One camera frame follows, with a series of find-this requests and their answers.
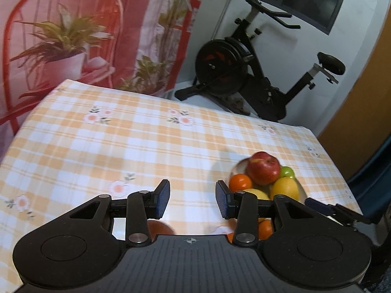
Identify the metal pole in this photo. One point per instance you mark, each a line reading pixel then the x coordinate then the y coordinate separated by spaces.
pixel 225 12

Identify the green lime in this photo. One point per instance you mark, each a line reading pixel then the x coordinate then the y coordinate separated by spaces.
pixel 287 171

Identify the pink printed backdrop cloth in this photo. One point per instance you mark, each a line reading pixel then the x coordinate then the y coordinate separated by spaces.
pixel 91 21

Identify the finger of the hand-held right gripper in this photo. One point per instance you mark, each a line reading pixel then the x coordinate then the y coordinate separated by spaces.
pixel 317 205

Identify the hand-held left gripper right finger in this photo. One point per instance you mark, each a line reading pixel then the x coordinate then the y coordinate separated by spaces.
pixel 221 200

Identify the dark red apple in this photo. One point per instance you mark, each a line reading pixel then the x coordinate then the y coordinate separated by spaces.
pixel 160 229

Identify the brown sandal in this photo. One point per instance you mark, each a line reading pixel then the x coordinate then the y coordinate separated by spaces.
pixel 238 104

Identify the beige round plate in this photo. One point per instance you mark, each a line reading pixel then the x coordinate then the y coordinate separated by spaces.
pixel 239 166

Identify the orange wooden door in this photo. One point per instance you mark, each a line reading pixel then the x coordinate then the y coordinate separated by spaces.
pixel 360 113

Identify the light red apple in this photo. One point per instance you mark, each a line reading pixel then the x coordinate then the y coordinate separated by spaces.
pixel 263 168

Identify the black exercise bike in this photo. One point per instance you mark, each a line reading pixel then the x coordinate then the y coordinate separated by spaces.
pixel 220 64

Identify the orange mandarin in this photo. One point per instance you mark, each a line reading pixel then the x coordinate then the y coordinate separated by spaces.
pixel 240 182
pixel 230 236
pixel 264 229

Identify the yellow lemon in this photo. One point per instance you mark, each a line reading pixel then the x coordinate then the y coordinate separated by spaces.
pixel 285 187
pixel 256 193

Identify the orange checked tablecloth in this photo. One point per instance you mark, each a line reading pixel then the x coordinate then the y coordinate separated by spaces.
pixel 122 143

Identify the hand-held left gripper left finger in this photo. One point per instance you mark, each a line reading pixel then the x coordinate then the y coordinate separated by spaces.
pixel 165 198

